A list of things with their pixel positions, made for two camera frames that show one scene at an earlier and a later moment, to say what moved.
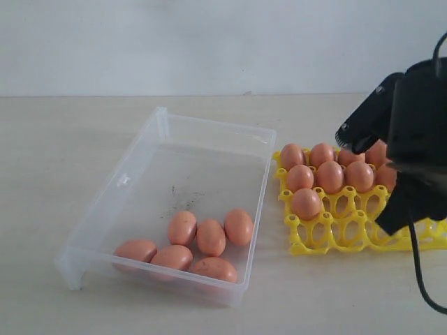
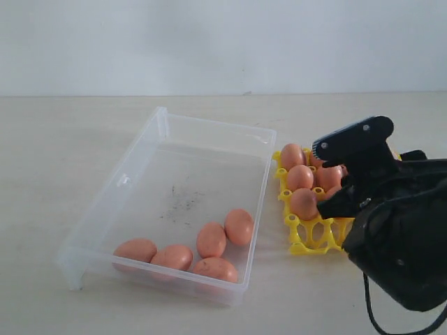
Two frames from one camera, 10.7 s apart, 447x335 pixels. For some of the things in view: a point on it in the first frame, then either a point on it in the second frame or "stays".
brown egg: [239, 227] stays
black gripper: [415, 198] to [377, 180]
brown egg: [306, 203] stays
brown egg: [211, 238] stays
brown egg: [299, 176] stays
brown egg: [183, 228] to [330, 193]
